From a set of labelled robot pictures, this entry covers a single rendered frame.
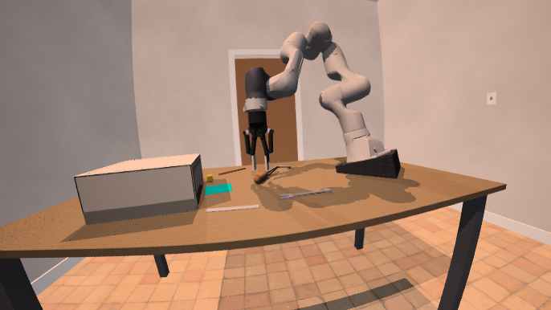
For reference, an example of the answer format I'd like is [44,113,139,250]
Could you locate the teal square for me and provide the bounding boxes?
[204,184,233,195]

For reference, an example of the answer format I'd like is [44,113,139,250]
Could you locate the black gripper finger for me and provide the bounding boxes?
[243,129,257,170]
[258,128,274,171]

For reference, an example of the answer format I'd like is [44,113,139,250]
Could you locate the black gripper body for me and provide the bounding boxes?
[248,111,268,137]

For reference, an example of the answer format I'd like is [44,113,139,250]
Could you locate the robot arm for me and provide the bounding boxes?
[243,22,390,162]

